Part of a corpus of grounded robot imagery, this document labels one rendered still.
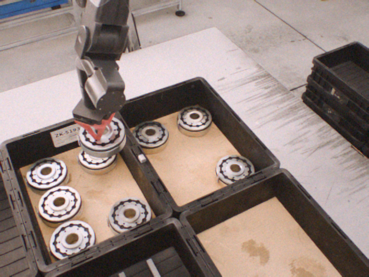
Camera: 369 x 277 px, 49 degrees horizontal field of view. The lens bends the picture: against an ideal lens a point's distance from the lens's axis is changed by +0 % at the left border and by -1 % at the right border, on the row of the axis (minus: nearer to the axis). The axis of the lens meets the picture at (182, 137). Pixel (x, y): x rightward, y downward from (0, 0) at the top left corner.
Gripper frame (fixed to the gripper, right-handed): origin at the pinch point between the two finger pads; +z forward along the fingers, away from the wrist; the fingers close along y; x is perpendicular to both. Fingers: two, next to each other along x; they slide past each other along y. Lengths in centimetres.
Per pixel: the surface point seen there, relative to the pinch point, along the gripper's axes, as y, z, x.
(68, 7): 153, 87, 111
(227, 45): 90, 38, -10
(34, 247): -26.5, 10.1, 3.2
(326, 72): 103, 49, -55
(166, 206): -7.9, 10.0, -18.7
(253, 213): 3.2, 19.7, -37.9
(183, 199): 1.3, 20.4, -20.0
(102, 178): 0.2, 21.4, 2.2
